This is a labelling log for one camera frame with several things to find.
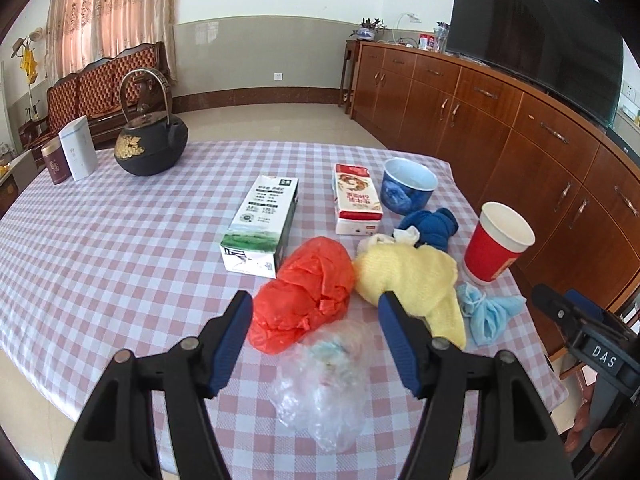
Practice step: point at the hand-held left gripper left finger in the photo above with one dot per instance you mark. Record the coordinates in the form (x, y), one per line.
(232, 340)

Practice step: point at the wooden cushioned sofa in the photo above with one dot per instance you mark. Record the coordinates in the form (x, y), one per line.
(95, 90)

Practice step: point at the blue face mask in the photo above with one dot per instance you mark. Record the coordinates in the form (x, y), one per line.
(487, 317)

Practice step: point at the red paper cup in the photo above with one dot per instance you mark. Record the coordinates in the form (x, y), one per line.
(492, 255)

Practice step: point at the glass jar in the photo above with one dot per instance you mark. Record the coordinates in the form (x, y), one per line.
(441, 39)

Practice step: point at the white tea tin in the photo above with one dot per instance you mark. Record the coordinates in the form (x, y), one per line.
(80, 150)

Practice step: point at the orange plastic bag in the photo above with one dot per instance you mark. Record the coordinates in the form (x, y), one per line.
(300, 295)

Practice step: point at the red white food carton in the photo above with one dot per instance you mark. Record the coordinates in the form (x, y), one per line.
(356, 195)

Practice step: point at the black television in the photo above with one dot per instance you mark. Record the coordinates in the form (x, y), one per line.
(530, 35)

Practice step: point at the potted plant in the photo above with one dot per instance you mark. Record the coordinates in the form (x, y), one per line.
(369, 29)

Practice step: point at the yellow knitted cloth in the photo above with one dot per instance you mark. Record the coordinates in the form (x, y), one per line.
(415, 272)

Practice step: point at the brown wooden sideboard cabinet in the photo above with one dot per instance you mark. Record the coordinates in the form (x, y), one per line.
(505, 125)

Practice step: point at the blue knitted cloth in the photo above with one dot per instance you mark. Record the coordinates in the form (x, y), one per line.
(435, 227)

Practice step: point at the green white milk carton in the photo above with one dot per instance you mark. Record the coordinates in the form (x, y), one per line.
(260, 220)

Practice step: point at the wooden chair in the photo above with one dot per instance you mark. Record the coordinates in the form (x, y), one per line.
(582, 425)

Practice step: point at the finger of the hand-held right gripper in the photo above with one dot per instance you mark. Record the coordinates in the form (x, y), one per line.
(555, 307)

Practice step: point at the clear plastic bag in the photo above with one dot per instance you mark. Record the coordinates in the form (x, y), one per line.
(325, 395)

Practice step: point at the white tissue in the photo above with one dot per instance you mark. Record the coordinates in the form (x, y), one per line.
(406, 236)

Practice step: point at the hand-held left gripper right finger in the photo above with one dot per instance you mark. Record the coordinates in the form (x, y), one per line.
(400, 345)

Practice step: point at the black cast iron teapot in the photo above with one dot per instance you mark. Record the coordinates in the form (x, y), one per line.
(150, 147)

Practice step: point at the maroon round tin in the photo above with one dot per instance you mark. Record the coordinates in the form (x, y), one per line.
(55, 165)

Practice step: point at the yellow hanging decoration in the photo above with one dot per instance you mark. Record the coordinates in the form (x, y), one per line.
(27, 62)

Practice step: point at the pink patterned curtain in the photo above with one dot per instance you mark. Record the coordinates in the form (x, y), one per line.
(110, 15)

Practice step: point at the blue ceramic bowl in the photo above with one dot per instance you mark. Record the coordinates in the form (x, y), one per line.
(407, 192)

